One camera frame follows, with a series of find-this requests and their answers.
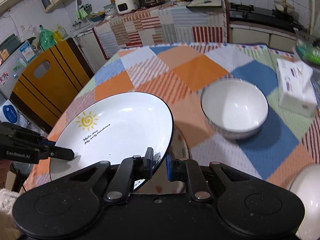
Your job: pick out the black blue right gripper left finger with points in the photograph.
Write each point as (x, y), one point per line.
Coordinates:
(129, 171)

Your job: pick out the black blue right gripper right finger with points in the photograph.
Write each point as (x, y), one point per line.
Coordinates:
(189, 172)

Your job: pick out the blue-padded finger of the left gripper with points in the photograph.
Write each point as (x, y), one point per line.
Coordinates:
(51, 150)

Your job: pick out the white sun plate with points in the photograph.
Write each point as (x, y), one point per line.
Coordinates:
(115, 128)

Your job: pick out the white bowl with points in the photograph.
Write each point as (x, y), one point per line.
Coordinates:
(235, 108)
(306, 186)

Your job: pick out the stacked bowls on counter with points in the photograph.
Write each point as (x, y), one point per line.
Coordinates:
(110, 10)

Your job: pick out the yellow wooden chair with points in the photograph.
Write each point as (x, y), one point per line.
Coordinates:
(50, 83)

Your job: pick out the white fluffy cloth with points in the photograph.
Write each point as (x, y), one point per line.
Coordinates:
(8, 228)

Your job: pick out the checkered tablecloth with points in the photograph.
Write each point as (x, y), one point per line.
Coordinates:
(178, 73)

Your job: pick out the green detergent bottle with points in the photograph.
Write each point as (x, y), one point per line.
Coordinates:
(46, 39)

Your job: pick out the white tissue box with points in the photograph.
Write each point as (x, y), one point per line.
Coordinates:
(296, 93)

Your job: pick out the striped counter cloth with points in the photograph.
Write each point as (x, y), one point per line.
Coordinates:
(172, 22)

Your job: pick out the white rice cooker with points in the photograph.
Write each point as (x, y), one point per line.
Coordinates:
(126, 6)

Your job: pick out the black gas stove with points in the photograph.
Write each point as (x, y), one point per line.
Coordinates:
(271, 18)

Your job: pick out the cutting board on counter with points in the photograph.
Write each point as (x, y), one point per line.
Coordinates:
(204, 3)

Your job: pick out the green dish basket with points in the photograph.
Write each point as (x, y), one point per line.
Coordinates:
(307, 47)

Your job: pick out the glass pot on stove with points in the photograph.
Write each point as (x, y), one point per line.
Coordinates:
(283, 6)

